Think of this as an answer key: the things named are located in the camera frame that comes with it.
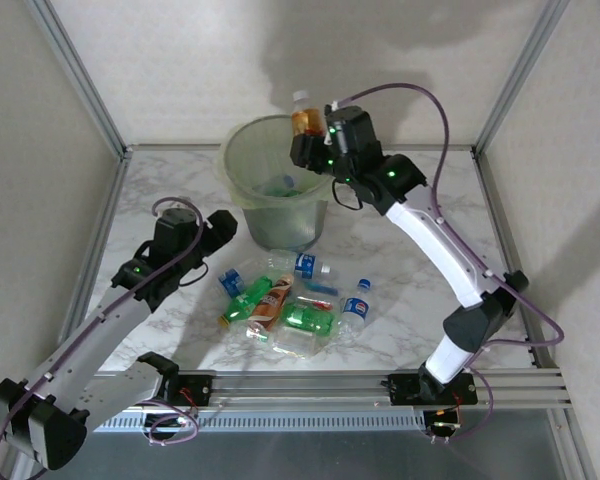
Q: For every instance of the aluminium frame cross bar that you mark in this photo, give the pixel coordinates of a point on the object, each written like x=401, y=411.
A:
x=445, y=147

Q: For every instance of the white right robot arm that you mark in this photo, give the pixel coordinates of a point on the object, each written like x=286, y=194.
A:
x=430, y=240

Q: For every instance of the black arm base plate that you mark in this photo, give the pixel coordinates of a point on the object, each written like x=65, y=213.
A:
x=197, y=387
x=400, y=387

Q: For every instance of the aluminium frame post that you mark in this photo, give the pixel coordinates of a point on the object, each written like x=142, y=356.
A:
x=575, y=450
x=80, y=85
x=520, y=75

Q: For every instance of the translucent green waste bin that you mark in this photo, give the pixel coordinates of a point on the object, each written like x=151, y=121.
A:
x=280, y=225

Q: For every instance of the translucent green bin liner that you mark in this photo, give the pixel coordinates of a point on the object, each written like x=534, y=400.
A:
x=240, y=195

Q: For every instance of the clear bottle light blue label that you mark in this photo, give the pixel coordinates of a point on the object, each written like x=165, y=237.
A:
x=289, y=181

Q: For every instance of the amber bottle red label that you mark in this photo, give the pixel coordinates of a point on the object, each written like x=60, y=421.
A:
x=305, y=120

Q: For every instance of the bottle with brown orange label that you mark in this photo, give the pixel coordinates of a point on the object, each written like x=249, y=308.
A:
x=270, y=302

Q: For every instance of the aluminium frame side bar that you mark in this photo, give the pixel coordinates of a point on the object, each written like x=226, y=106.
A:
x=100, y=225
x=505, y=240

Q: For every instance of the slotted aluminium mounting rail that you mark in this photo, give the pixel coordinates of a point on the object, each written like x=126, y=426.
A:
x=305, y=390

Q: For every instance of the large clear bottle green label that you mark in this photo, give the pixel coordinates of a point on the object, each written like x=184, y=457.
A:
x=295, y=345

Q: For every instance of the clear Pepsi bottle blue cap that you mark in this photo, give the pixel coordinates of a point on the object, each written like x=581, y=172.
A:
x=356, y=307

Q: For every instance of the crushed bottle dark blue label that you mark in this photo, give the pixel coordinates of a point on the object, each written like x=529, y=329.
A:
x=232, y=282

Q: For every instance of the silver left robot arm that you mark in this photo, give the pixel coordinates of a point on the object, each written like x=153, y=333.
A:
x=95, y=325

